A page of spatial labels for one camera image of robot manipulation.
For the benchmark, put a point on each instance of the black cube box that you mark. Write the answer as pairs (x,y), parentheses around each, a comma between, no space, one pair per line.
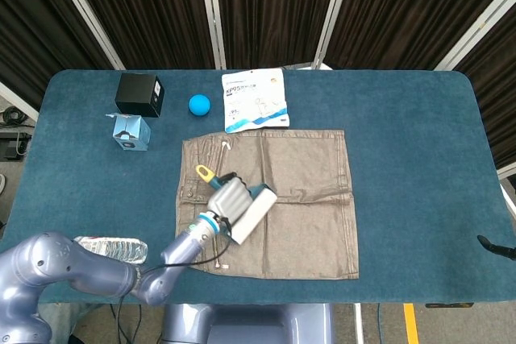
(135,94)

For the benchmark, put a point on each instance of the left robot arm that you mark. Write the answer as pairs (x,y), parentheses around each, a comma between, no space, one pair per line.
(60,271)

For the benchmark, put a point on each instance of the white screen frame post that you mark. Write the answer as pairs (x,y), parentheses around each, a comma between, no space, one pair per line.
(16,98)
(85,13)
(475,31)
(334,13)
(213,13)

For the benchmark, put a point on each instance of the blue velvet table cloth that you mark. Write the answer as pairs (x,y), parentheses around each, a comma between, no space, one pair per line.
(403,158)

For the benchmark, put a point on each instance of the grey robot torso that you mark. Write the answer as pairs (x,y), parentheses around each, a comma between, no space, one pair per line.
(250,326)

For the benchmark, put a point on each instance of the clear plastic bottle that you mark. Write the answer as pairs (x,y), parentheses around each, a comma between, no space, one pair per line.
(117,249)

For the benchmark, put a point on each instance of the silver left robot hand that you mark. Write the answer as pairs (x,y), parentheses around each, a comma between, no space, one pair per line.
(230,201)

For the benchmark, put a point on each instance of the dark brown pleated curtain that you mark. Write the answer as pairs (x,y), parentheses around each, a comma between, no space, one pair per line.
(274,9)
(500,98)
(149,9)
(403,9)
(32,17)

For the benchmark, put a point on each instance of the bronze metallic skirt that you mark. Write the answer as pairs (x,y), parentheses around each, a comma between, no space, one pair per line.
(306,199)

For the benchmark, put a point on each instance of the blue ball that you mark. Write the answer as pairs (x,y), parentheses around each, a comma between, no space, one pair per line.
(199,104)

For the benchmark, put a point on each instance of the light blue speaker box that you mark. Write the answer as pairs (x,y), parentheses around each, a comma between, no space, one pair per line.
(131,136)

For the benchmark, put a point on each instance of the white blue mask package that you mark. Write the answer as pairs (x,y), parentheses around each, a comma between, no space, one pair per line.
(254,98)

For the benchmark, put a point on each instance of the black floor device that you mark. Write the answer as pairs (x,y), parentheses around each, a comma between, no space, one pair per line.
(14,146)

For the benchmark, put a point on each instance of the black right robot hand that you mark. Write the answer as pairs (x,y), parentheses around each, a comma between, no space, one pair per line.
(498,248)

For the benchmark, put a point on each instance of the white table leg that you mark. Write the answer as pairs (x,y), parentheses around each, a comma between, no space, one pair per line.
(359,324)

